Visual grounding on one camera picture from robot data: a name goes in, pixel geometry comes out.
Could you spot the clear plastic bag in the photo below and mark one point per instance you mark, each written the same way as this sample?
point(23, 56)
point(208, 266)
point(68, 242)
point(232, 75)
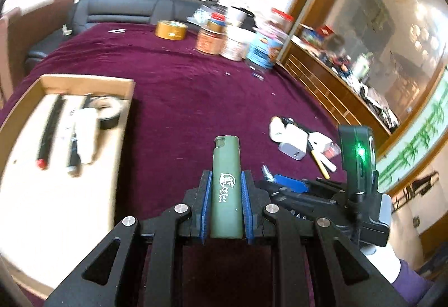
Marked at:
point(201, 16)

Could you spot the red box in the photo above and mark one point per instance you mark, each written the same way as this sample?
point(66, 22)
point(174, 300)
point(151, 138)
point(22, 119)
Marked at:
point(325, 30)

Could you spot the gold blue tin red lid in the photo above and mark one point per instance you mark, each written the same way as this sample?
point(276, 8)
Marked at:
point(216, 25)

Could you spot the wooden glass cabinet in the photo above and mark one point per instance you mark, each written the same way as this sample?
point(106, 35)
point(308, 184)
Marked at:
point(315, 83)

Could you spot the bamboo print wall panel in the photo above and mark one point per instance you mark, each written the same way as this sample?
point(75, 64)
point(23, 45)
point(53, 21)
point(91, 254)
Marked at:
point(413, 146)

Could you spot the small silver foil piece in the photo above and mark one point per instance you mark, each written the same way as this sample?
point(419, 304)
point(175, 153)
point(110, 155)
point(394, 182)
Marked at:
point(113, 30)

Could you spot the white squeeze bottle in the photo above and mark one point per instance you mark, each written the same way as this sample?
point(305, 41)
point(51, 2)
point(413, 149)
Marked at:
point(85, 135)

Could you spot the white pen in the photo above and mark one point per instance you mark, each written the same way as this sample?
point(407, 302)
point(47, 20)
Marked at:
point(326, 161)

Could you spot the brown chair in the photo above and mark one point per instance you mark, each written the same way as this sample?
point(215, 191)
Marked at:
point(10, 48)

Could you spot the white charger block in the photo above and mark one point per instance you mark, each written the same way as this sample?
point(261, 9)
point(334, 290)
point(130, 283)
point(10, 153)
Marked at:
point(292, 144)

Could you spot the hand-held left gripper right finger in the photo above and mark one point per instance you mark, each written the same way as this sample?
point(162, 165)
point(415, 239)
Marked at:
point(246, 205)

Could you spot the black marker pen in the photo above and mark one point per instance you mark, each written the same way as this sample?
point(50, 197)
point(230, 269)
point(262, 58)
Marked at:
point(72, 156)

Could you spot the small white plug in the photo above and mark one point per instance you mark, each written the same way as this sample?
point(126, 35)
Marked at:
point(65, 30)

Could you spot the orange label jar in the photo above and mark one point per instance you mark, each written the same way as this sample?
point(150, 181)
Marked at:
point(209, 42)

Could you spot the clutter of small items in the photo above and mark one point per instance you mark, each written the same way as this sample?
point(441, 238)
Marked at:
point(378, 97)

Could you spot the clear plastic piece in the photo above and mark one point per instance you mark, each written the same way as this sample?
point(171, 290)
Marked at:
point(257, 74)

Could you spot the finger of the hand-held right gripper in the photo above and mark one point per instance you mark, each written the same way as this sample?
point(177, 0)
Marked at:
point(290, 183)
point(285, 200)

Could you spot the blue printed box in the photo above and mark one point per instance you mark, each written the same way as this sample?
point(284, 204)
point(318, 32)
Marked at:
point(309, 35)

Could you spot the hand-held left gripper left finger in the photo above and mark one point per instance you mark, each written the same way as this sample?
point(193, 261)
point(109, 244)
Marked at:
point(207, 202)

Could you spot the person's right forearm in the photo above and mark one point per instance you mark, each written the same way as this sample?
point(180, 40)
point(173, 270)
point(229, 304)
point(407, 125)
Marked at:
point(409, 286)

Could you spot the cardboard box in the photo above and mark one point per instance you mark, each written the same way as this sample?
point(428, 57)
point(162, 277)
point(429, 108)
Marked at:
point(35, 216)

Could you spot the green lighter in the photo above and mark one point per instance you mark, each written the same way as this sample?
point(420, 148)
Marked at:
point(225, 188)

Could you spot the red lid clear jar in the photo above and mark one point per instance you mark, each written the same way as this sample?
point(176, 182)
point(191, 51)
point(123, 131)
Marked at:
point(280, 21)

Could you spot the white plug adapter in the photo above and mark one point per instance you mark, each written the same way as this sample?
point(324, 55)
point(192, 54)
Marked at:
point(319, 141)

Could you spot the white kettle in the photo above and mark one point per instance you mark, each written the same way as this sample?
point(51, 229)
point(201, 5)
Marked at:
point(360, 65)

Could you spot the black tape roll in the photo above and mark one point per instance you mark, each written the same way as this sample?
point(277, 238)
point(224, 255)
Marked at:
point(112, 118)

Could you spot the blue label jar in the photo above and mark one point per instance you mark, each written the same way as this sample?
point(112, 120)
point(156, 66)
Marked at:
point(260, 49)

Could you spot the black leather sofa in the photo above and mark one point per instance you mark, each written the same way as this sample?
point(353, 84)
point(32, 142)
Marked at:
point(115, 11)

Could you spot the white plastic tub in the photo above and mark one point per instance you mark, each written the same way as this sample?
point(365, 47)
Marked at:
point(235, 46)

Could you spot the black pen red tip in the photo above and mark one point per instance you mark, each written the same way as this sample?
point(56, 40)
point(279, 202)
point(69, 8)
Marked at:
point(49, 132)

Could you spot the yellow tape roll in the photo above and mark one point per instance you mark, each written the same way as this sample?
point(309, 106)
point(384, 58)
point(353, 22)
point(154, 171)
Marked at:
point(161, 34)

